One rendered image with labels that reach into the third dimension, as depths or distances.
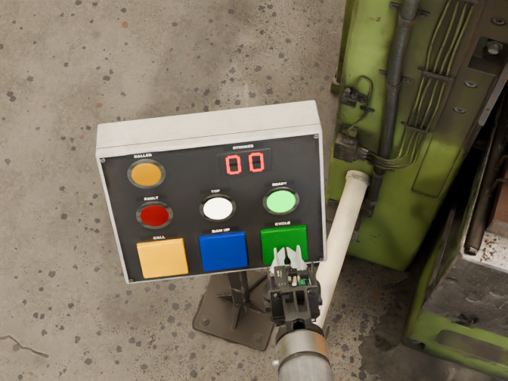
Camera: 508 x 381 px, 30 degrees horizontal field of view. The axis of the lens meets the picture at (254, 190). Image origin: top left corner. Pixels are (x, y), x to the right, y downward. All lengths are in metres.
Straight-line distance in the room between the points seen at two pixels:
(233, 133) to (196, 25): 1.47
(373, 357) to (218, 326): 0.42
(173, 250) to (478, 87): 0.55
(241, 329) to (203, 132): 1.18
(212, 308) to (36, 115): 0.77
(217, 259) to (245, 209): 0.11
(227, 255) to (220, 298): 1.01
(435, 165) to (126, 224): 0.65
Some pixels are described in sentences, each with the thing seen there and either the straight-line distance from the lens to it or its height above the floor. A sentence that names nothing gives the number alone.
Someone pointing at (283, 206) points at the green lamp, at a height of 1.08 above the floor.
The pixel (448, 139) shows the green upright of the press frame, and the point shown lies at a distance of 1.74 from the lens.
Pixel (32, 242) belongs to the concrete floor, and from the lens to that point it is 2.70.
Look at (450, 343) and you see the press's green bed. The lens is 2.42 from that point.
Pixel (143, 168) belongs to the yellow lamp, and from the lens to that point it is 1.44.
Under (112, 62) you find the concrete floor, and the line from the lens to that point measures 2.85.
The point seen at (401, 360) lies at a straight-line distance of 2.55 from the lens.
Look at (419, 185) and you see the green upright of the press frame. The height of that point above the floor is 0.66.
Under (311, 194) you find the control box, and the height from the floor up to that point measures 1.09.
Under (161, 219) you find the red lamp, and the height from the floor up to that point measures 1.08.
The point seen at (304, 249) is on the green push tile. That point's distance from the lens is 1.56.
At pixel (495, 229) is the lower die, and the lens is 1.68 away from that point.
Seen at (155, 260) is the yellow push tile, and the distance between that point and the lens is 1.56.
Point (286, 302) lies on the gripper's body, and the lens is 1.40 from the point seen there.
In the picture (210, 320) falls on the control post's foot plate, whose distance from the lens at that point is 2.55.
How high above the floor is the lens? 2.51
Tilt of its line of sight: 71 degrees down
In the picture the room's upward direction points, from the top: 5 degrees counter-clockwise
